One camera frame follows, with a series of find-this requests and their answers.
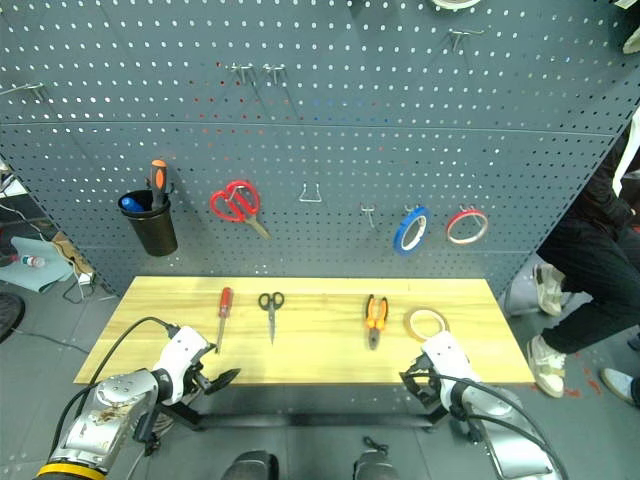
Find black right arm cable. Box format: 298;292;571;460
449;373;570;480

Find blue tape roll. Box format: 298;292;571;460
392;205;432;257

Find double metal peg hook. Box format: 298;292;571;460
261;62;287;87
226;62;257;87

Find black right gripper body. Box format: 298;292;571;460
405;360;443;412

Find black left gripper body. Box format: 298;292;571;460
180;346;217;404

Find white and grey shoe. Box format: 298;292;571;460
599;367;640;407

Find red handled scissors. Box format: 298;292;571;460
209;180;273;241

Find dark rounded shape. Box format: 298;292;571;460
221;450;280;480
352;448;401;480

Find black handled scissors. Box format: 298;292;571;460
257;291;286;347

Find red handled screwdriver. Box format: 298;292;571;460
215;287;235;354

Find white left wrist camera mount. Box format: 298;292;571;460
151;326;212;407

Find black metal table frame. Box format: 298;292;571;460
158;397;454;434

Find black cup holder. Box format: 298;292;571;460
118;189;179;258

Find red tape roll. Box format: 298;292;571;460
445;207;490;246

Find orange and black screwdriver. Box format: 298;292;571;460
147;159;170;212

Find long metal peg hook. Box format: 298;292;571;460
0;82;47;100
446;27;486;52

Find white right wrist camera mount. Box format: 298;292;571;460
420;333;474;402

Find grey metal pegboard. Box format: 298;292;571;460
0;0;640;297

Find orange handled pliers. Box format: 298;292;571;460
365;294;390;352

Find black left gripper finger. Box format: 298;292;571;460
203;367;243;395

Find person in black trousers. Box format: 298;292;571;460
527;107;640;399

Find beige tape roll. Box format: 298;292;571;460
403;306;448;344

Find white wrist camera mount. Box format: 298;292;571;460
420;333;474;402
151;326;212;407

